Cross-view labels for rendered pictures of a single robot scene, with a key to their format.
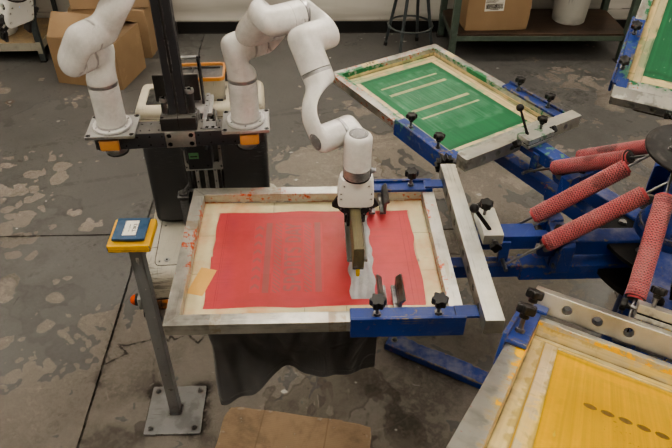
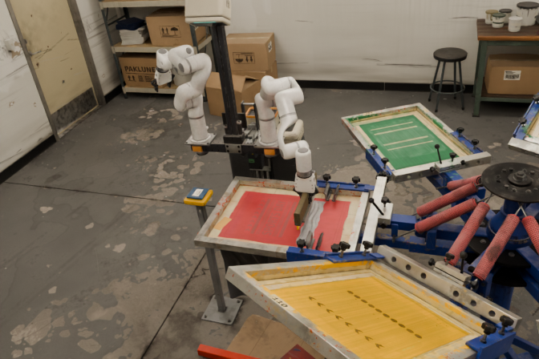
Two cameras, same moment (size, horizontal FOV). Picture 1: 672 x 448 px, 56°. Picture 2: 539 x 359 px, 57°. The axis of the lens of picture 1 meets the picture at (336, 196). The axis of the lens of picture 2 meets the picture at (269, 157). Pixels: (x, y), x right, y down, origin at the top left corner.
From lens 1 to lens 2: 0.96 m
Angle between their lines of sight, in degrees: 21
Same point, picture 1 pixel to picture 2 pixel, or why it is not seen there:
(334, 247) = not seen: hidden behind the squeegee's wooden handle
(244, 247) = (250, 209)
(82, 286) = (191, 233)
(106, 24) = (195, 86)
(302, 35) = (280, 96)
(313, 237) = (289, 209)
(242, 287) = (241, 229)
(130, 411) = (197, 305)
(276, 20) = (271, 87)
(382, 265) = (321, 228)
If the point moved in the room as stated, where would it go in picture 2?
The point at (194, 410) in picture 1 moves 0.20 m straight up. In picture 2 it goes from (232, 312) to (228, 290)
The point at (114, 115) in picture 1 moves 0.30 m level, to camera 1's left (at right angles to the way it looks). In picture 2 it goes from (200, 132) to (157, 128)
